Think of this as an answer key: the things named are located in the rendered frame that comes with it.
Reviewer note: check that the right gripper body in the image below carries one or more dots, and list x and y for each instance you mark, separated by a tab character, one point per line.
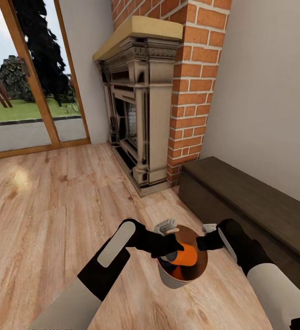
206	243

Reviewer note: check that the trash can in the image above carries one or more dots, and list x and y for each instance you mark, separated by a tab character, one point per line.
190	273

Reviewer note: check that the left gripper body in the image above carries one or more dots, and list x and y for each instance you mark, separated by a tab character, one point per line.
163	245

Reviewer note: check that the cabinet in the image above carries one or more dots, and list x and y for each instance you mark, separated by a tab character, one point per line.
215	191

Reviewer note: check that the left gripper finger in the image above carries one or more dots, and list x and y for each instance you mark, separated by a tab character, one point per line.
180	247

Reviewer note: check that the door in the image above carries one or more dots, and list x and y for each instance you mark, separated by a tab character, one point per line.
40	103

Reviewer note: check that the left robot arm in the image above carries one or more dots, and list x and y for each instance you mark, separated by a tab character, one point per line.
76	306

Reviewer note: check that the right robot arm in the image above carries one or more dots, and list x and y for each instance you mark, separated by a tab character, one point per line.
278	296

